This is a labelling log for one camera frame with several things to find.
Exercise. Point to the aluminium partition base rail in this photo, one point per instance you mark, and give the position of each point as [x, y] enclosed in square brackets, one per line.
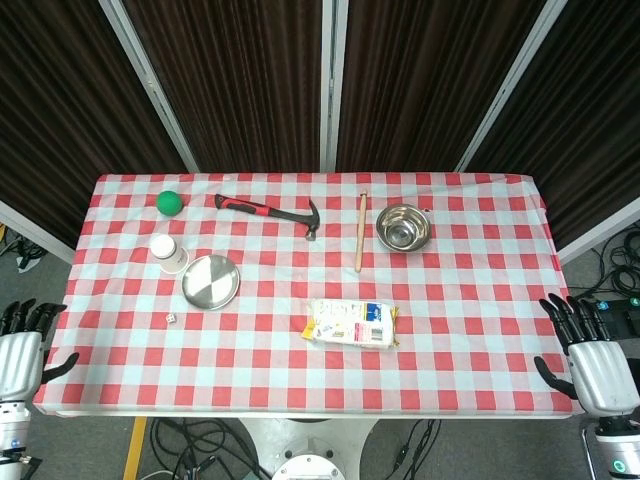
[600, 232]
[35, 232]

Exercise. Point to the wooden stick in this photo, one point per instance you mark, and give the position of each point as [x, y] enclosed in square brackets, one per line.
[361, 230]

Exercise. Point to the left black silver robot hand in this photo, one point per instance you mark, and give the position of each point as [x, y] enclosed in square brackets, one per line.
[20, 360]

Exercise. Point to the round steel plate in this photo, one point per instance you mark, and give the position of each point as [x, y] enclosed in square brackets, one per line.
[210, 282]

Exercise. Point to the red black claw hammer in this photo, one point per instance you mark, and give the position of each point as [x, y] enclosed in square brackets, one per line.
[270, 212]

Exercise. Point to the aluminium partition post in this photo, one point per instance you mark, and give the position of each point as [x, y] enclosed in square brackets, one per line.
[332, 85]
[150, 85]
[510, 85]

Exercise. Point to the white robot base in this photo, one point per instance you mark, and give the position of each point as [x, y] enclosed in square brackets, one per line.
[307, 445]

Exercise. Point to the black box with green lights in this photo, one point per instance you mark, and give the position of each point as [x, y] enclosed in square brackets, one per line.
[620, 315]

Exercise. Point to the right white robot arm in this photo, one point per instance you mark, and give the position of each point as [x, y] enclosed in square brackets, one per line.
[617, 450]

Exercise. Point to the steel bowl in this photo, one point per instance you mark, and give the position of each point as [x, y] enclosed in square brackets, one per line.
[403, 227]

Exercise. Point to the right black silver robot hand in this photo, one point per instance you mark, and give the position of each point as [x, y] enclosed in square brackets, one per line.
[602, 375]

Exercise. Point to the white yellow snack package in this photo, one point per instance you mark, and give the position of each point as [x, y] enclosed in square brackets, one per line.
[350, 325]

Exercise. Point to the dark brown partition panel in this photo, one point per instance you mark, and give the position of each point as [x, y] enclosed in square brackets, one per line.
[60, 115]
[425, 85]
[240, 85]
[585, 115]

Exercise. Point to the green ball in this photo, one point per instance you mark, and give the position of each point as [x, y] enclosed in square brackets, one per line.
[169, 203]

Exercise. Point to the red white checkered tablecloth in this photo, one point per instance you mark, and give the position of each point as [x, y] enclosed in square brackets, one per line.
[450, 325]

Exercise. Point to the white plastic cup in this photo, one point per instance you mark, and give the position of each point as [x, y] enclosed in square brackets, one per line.
[167, 252]

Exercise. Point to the yellow floor tape strip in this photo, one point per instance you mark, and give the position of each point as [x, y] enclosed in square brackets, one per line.
[135, 447]

